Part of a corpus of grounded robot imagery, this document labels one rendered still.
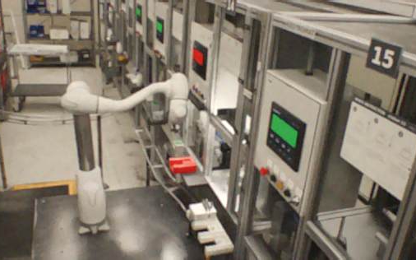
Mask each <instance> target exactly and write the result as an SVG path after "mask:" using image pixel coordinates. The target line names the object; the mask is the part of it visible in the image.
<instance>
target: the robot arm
mask: <svg viewBox="0 0 416 260"><path fill-rule="evenodd" d="M156 93H164V94H165V95H166V96H167V97H169V98H170V109H169V110H168V111H167V112H165V113H166V114H167V115H166V117H167V118H165V120H166V119H169V121H170V122H171V124H172V126H173V128H172V130H171V132H174V133H178V132H179V129H180V127H179V126H178V125H179V124H180V123H181V122H183V121H184V120H185V119H186V118H187V113H188V110H187V95H188V87H187V78H186V77H185V76H184V75H183V74H182V73H179V72H177V73H175V74H173V76H172V77H171V80H167V81H166V82H160V83H155V84H153V85H150V86H148V87H146V88H144V89H142V90H141V91H139V92H137V93H136V94H135V95H131V96H130V97H128V98H126V99H125V100H120V101H115V100H110V99H106V98H104V97H102V96H96V95H92V94H91V88H90V87H89V85H88V84H86V83H85V82H83V81H74V82H72V83H71V84H70V85H69V86H68V88H67V93H66V94H65V95H63V97H62V106H63V108H64V109H66V110H68V111H70V112H71V113H72V117H73V124H74V130H75V136H76V153H77V159H78V165H79V167H78V168H77V169H76V190H77V208H78V214H79V216H77V219H78V229H79V230H78V234H79V235H83V234H88V233H92V236H96V235H97V232H99V231H109V226H108V224H107V220H106V213H105V191H104V187H103V183H102V177H101V172H100V168H99V167H98V166H97V165H96V164H95V153H94V146H93V138H92V131H91V124H90V115H91V114H106V113H119V112H122V111H126V110H129V109H131V108H133V107H134V106H135V105H137V104H139V103H141V102H142V101H143V100H145V99H147V98H148V97H149V96H150V95H153V94H156Z"/></svg>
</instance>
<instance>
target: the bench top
mask: <svg viewBox="0 0 416 260"><path fill-rule="evenodd" d="M164 190H165V189H164V188H163V187H162V186H161V185H154V186H147V187H141V188H136V187H134V188H121V189H114V190H108V191H105V213H106V220H107V224H108V226H109V231H99V232H97V235H96V236H92V233H88V234H83V235H79V234H78V230H79V229H78V219H77V216H79V214H78V208H77V194H69V195H62V196H56V197H44V198H37V199H36V201H35V221H34V233H33V243H32V250H33V253H32V260H208V259H207V257H206V255H205V254H202V252H201V249H200V248H199V246H198V244H197V242H196V239H195V237H194V236H193V237H187V236H186V233H188V221H187V216H186V214H185V211H184V210H183V209H182V207H181V206H180V203H178V202H177V201H176V200H175V199H174V198H173V196H172V195H170V194H169V193H165V192H164ZM171 193H172V194H173V195H174V196H175V197H176V198H177V199H178V200H179V201H180V202H181V203H182V204H183V206H184V207H185V209H186V211H189V207H190V205H193V204H196V203H195V202H194V200H193V199H192V198H191V197H190V196H188V195H187V193H186V192H184V191H183V190H182V189H181V188H180V189H178V190H174V191H172V192H171ZM59 199H62V200H59ZM42 210H44V211H42Z"/></svg>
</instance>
